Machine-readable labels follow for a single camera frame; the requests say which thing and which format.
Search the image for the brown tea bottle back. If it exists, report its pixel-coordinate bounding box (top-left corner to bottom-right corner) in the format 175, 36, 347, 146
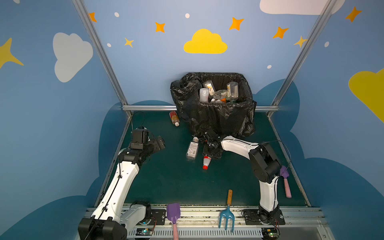
170, 111, 180, 127

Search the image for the clear flat white label bottle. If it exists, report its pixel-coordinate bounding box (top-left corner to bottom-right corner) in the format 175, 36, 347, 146
186, 137, 199, 160

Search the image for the left aluminium frame post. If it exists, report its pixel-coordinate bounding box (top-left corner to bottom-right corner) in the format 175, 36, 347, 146
72, 0, 128, 105

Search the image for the blue garden fork wooden handle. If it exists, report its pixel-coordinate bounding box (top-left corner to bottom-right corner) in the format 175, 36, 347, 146
219, 190, 235, 233

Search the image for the small clear white label bottle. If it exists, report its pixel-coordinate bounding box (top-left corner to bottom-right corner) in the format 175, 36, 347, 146
203, 80, 216, 96

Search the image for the purple shovel pink handle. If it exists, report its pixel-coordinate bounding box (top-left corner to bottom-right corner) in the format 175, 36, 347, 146
167, 203, 181, 240

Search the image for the white orange label bottle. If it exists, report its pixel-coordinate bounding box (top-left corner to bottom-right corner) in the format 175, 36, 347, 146
199, 88, 210, 103

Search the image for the right aluminium frame post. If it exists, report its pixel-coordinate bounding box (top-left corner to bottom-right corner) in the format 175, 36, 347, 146
270, 0, 338, 109

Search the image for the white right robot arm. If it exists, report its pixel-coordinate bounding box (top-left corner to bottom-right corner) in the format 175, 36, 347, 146
204, 130, 282, 216

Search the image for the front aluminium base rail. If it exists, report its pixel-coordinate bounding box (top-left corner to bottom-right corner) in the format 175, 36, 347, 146
74, 205, 335, 240

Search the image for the purple spatula pink handle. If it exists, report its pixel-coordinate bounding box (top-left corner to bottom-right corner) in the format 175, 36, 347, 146
280, 166, 292, 199

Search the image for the white red label bottle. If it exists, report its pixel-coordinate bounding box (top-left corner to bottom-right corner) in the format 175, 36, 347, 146
203, 156, 212, 170

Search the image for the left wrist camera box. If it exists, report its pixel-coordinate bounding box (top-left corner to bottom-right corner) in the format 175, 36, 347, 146
130, 129, 149, 150

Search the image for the aluminium frame post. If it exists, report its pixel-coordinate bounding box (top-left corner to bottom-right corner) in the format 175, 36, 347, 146
270, 0, 338, 109
72, 0, 128, 105

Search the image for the clear bottle green white label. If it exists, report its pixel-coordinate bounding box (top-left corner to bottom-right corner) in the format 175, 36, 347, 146
227, 82, 239, 101

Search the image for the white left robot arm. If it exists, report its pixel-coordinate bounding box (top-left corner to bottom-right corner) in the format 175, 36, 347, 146
78, 136, 166, 240

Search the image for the black bin bag bin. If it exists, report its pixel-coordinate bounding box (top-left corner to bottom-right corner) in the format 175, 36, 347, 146
170, 72, 256, 138

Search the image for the aluminium back frame rail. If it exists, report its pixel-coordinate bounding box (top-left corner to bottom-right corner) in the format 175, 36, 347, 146
122, 105, 177, 111

